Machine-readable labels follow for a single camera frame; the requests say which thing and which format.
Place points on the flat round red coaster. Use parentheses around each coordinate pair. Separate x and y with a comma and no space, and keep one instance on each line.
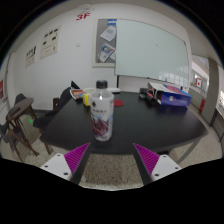
(118,103)

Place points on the large white wall poster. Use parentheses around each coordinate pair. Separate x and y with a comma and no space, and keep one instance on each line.
(50,42)

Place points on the red and white flag sign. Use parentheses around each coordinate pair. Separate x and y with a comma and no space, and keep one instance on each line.
(199,82)

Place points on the red wall poster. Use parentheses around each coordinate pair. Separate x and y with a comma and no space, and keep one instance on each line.
(1,90)

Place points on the colourful printed book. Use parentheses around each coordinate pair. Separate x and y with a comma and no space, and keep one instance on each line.
(76,94)

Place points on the black and red device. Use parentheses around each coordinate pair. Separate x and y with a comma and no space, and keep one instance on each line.
(146,94)

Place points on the grey framed notice board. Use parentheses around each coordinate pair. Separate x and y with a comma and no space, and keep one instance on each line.
(105,43)

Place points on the brown wooden chair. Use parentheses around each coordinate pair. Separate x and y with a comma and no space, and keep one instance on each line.
(55,102)

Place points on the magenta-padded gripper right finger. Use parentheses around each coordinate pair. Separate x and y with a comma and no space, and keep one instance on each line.
(148,158)

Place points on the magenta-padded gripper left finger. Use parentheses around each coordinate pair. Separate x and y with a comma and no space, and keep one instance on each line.
(76,156)

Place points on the red floor number sign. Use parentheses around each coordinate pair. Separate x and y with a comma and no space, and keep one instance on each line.
(82,16)

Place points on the large glass whiteboard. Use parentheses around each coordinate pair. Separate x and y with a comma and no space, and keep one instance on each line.
(150,50)

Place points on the small white wall poster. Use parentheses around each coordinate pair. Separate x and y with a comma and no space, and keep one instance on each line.
(30,56)

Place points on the blue and white carton box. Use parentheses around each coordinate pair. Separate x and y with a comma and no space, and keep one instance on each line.
(173,96)

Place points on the dark padded chair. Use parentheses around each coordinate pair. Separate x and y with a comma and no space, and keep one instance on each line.
(20,98)

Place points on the clear black-capped drink bottle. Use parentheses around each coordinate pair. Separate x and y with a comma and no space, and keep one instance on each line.
(102,116)

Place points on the round brown side table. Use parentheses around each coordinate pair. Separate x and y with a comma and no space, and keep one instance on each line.
(20,107)

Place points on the small white flat box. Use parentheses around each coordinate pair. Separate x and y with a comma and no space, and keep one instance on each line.
(114,90)

